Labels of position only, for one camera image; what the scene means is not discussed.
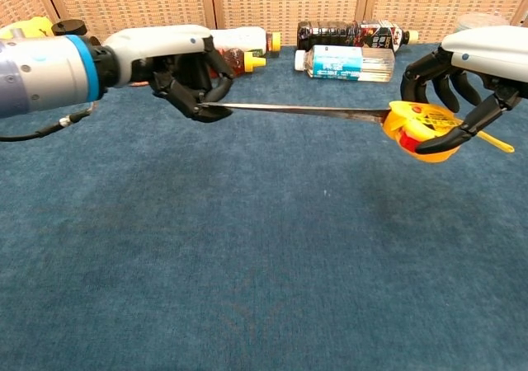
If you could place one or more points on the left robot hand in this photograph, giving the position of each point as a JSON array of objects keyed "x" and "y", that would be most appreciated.
[{"x": 165, "y": 43}]

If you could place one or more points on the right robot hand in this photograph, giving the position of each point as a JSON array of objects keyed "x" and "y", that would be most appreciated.
[{"x": 491, "y": 49}]

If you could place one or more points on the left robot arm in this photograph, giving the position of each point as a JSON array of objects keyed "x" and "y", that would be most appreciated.
[{"x": 45, "y": 74}]

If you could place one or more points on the clear jar of binder clips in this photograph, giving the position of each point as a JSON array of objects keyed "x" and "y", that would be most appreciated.
[{"x": 478, "y": 20}]

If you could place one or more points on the bear-shaped honey bottle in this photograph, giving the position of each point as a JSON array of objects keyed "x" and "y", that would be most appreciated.
[{"x": 239, "y": 59}]

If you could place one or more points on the white bottle with yellow cap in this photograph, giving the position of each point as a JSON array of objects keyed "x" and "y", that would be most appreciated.
[{"x": 243, "y": 39}]

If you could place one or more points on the glass jar with black lid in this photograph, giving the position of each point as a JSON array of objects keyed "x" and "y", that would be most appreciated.
[{"x": 68, "y": 26}]

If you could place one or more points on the wicker folding screen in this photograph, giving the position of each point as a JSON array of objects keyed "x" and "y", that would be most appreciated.
[{"x": 280, "y": 4}]

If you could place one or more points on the yellow and brown plush toy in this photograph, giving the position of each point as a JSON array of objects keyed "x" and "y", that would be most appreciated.
[{"x": 35, "y": 24}]

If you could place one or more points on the clear water bottle blue label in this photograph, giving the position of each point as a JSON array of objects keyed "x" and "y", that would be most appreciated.
[{"x": 338, "y": 64}]

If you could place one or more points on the dark drink bottle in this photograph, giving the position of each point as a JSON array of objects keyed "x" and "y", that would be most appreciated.
[{"x": 330, "y": 33}]

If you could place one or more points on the blue table cloth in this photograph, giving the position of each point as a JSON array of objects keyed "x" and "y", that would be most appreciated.
[{"x": 247, "y": 231}]

